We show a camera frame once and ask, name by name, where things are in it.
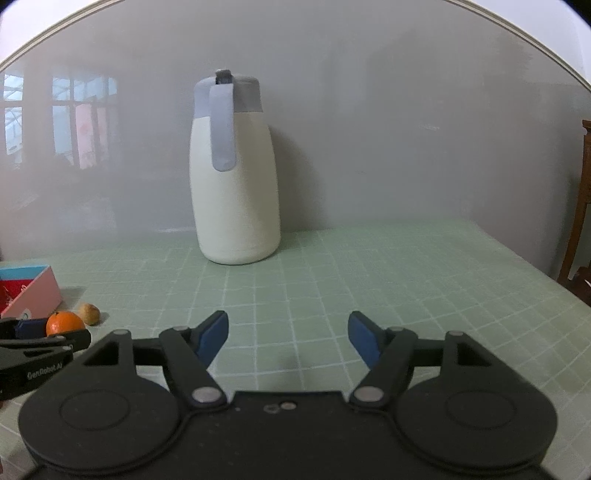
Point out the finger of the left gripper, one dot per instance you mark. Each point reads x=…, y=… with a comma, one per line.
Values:
x=22, y=329
x=75, y=341

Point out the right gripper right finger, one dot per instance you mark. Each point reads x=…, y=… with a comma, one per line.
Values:
x=393, y=354

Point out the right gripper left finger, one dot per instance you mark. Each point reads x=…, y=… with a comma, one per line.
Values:
x=167, y=371

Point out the orange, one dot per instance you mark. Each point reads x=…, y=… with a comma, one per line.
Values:
x=62, y=322

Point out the beige longan nut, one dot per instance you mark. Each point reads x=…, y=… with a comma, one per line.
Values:
x=89, y=314

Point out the colourful cardboard box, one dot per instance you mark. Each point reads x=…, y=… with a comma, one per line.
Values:
x=28, y=292

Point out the white thermos jug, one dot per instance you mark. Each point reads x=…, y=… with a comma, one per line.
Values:
x=232, y=171

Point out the carved wooden side table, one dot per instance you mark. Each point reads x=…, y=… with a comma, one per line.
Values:
x=579, y=285

